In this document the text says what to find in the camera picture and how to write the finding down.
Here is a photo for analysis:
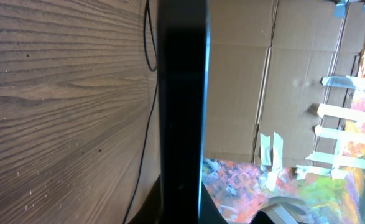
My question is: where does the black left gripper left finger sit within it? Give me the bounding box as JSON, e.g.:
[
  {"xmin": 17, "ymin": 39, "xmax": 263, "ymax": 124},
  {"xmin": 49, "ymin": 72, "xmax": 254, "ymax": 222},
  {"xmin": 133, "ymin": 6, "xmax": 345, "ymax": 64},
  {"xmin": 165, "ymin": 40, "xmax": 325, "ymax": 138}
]
[{"xmin": 129, "ymin": 175, "xmax": 163, "ymax": 224}]

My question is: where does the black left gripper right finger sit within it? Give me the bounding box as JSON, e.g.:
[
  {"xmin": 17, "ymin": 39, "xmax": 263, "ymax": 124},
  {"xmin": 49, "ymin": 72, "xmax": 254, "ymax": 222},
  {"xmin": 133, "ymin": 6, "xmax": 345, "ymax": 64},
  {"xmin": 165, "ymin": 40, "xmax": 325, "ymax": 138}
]
[{"xmin": 200, "ymin": 183, "xmax": 228, "ymax": 224}]

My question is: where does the black USB charger cable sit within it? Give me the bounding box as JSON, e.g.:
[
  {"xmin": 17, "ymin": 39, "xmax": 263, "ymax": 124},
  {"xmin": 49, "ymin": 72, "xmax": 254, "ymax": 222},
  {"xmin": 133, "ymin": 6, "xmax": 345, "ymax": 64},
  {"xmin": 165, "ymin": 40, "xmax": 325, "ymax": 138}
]
[{"xmin": 122, "ymin": 0, "xmax": 160, "ymax": 224}]

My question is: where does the blue Samsung Galaxy phone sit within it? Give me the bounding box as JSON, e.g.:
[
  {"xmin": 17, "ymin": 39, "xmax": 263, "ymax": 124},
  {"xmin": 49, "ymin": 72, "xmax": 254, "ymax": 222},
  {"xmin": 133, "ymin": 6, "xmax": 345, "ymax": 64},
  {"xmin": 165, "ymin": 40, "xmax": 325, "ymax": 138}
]
[{"xmin": 157, "ymin": 0, "xmax": 208, "ymax": 223}]

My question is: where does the cardboard box with tape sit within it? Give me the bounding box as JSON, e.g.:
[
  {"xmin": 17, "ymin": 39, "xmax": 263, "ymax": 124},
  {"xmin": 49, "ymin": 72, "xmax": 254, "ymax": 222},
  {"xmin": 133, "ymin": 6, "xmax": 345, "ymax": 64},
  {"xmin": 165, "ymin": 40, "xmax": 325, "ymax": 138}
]
[{"xmin": 205, "ymin": 0, "xmax": 365, "ymax": 175}]

